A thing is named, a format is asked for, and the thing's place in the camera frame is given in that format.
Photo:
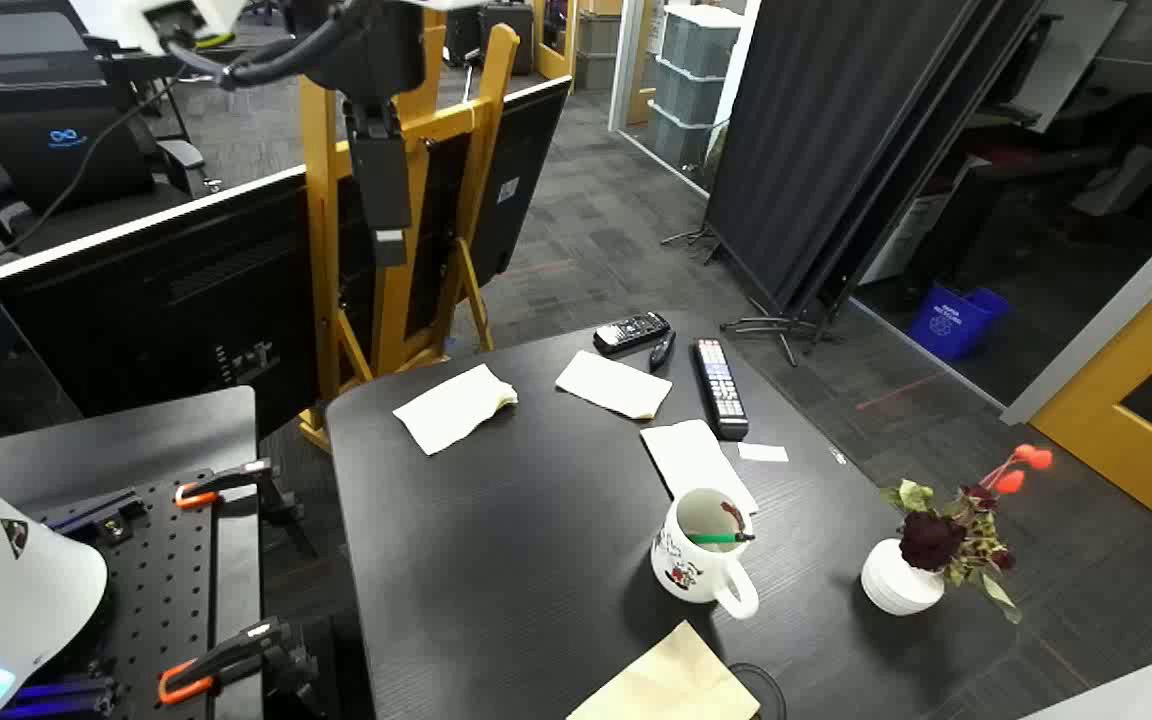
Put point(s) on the beige napkin behind mug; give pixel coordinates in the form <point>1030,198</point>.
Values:
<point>677,676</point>

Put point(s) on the black perforated side table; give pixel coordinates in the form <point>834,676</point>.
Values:
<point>177,582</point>

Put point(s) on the stacked grey storage drawers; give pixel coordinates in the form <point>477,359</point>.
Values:
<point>688,70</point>

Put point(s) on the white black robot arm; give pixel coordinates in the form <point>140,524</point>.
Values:
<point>369,52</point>

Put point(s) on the orange black clamp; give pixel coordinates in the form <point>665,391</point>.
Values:
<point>210,484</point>
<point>256,651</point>

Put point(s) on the small black oval remote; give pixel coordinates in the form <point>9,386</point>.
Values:
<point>661,352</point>

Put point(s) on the green pen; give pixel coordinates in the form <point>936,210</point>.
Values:
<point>723,537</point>

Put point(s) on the orange black clamp lower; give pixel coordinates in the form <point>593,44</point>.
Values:
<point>256,651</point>

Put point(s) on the long black remote control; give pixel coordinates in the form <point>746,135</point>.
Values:
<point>716,386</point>

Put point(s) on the beige napkin near long remote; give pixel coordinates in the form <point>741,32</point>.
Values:
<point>695,461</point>

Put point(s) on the small white card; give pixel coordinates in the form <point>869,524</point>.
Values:
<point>762,455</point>

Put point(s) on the black monitor panel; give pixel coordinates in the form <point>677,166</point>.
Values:
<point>218,290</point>

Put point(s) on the black remote with buttons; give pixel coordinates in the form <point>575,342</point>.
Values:
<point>630,335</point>

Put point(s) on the white vase with flowers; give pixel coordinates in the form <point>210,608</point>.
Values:
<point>948,544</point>

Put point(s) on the black folding screen panel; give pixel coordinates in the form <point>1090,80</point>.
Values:
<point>829,101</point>

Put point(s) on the beige napkin near table edge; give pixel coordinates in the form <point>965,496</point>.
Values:
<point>454,411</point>

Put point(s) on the wooden easel frame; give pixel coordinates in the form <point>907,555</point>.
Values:
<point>410,198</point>

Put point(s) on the beige napkin near remotes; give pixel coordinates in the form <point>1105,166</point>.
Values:
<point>612,386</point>

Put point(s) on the white patterned mug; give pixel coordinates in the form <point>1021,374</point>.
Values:
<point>696,555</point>

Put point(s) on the blue plastic bin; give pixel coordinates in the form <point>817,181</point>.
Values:
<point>956,321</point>

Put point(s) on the orange black clamp upper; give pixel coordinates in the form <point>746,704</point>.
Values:
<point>210,484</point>

